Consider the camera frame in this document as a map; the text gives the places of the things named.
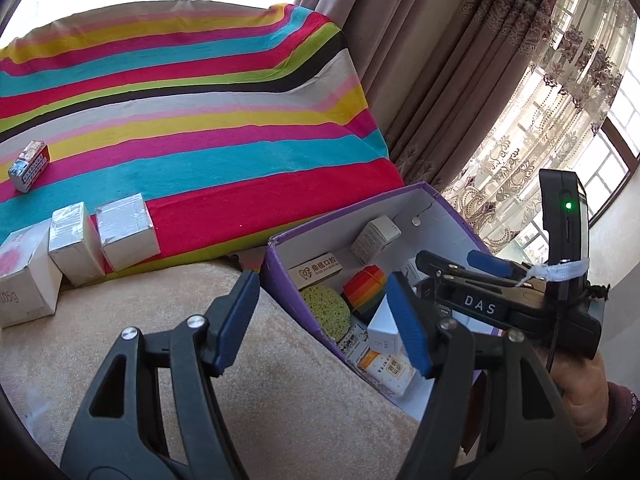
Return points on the person's right hand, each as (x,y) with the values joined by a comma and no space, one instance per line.
(580,390)

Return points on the large white box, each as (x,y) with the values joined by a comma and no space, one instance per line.
(25,280)

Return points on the white box with gold picture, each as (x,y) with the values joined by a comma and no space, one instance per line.
(387,367)

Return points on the slender white printed box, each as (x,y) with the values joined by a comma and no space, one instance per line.
(410,272)

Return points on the brown window frame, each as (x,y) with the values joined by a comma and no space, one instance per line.
(620,141)

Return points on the white box with logo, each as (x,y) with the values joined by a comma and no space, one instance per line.
(317,272)

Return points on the purple cardboard box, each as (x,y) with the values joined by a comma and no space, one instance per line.
(285,270)

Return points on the white plastic-wrapped box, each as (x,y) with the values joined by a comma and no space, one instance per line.
(75,255)
(127,240)

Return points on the rainbow striped blanket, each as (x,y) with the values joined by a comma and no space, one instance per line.
(200,110)

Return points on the rainbow striped cloth roll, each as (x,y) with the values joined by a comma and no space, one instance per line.
(362,290)

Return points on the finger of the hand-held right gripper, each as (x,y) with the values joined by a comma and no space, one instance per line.
(487,261)
(435,262)

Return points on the beige fabric sofa seat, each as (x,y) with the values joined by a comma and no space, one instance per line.
(150,300)

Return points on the white and blue medicine box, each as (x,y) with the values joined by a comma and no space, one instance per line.
(372,240)

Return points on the white cube box saxophone print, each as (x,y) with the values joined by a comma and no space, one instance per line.
(385,327)

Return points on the green round sponge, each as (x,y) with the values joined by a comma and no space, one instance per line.
(325,312)

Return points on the small red box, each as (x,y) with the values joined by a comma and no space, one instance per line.
(30,165)

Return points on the taupe curtain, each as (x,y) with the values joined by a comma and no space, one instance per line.
(400,35)

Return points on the embroidered floral curtain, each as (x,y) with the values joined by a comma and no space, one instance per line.
(550,85)

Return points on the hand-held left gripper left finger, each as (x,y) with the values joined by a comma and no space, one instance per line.
(235,325)

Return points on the small box with dark print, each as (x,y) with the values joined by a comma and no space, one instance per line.
(352,340)

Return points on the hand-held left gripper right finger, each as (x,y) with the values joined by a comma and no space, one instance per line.
(407,330)

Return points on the person's right forearm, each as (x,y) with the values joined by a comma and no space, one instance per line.
(622,420)

